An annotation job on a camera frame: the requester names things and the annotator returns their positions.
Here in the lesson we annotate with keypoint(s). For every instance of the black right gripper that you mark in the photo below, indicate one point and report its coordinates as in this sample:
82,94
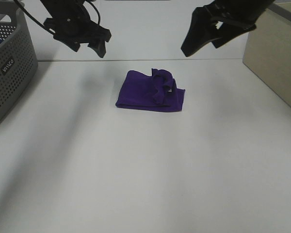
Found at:
238,16

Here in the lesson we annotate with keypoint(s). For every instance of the beige storage bin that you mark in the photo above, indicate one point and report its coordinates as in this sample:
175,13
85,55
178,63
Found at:
268,49

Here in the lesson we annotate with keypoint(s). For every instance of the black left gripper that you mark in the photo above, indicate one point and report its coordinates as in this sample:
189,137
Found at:
72,25

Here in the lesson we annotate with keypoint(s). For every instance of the purple towel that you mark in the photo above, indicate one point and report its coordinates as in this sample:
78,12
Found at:
157,92

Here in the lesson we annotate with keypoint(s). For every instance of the grey perforated basket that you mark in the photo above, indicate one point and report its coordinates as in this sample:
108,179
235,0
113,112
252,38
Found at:
18,62

